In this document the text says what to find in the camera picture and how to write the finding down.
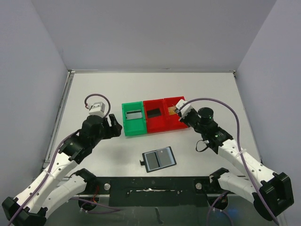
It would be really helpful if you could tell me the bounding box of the green plastic bin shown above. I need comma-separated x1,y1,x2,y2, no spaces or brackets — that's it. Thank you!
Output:
122,101,147,137

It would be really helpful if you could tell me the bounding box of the red plastic bin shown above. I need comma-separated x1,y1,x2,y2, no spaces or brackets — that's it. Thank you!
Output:
164,96,188,131
143,99,168,134

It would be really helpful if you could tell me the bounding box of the gold card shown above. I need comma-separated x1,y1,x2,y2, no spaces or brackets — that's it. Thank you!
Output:
167,105,180,116

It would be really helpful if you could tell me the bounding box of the black leather card holder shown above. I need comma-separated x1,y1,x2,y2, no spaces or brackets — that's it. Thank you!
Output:
139,146,177,173

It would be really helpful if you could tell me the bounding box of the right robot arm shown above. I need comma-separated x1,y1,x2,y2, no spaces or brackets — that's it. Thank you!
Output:
176,105,294,221

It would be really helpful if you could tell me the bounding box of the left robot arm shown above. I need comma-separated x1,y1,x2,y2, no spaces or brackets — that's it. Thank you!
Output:
2,114,122,226

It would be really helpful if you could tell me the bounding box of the silver credit card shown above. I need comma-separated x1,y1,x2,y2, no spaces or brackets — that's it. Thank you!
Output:
126,110,143,120

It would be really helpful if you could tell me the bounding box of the black credit card in bin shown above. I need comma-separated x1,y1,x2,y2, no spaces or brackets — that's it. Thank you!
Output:
147,108,162,118

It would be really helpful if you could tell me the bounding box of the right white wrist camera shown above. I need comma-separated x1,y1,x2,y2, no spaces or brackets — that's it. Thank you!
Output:
175,99,193,119

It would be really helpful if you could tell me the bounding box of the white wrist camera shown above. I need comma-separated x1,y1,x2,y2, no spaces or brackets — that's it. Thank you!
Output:
88,102,105,118
175,99,193,119

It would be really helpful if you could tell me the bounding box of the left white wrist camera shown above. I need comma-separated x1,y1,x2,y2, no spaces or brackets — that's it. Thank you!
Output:
88,102,105,118

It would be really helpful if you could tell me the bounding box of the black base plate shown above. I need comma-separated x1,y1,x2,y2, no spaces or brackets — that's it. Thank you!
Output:
79,176,223,207

